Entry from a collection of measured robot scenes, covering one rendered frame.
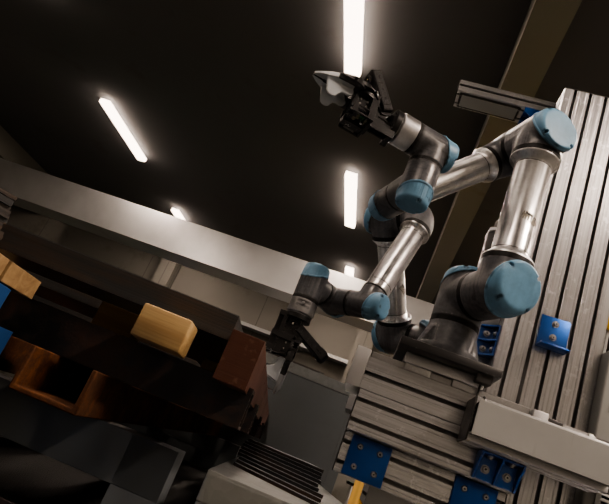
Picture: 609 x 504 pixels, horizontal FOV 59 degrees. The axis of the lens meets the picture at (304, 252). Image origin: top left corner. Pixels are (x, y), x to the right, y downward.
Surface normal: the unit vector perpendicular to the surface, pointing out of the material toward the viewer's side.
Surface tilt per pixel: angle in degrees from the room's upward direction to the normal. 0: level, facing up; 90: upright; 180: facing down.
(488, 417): 90
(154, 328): 90
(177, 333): 90
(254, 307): 90
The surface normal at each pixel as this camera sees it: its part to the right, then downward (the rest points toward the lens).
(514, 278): 0.29, -0.09
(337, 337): -0.07, -0.38
